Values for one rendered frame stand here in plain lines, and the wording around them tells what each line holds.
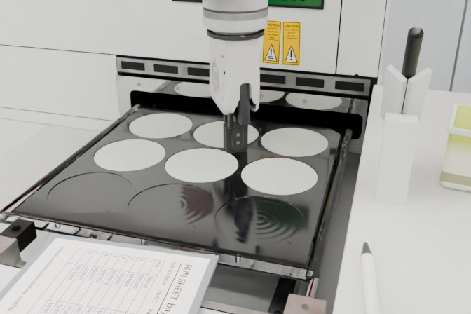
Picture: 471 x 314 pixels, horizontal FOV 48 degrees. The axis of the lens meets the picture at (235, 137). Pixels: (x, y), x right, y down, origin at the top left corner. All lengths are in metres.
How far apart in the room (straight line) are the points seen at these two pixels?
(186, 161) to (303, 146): 0.17
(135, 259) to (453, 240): 0.27
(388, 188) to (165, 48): 0.52
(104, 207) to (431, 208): 0.36
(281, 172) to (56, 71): 0.52
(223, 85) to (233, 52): 0.04
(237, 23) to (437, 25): 1.76
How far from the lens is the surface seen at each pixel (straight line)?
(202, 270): 0.42
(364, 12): 0.83
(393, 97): 0.51
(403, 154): 0.51
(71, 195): 0.68
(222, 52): 0.67
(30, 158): 0.98
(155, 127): 0.84
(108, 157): 0.76
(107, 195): 0.67
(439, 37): 2.37
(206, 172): 0.70
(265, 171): 0.70
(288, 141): 0.79
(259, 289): 0.63
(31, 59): 1.07
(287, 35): 0.85
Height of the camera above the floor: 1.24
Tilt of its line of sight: 25 degrees down
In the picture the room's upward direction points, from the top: straight up
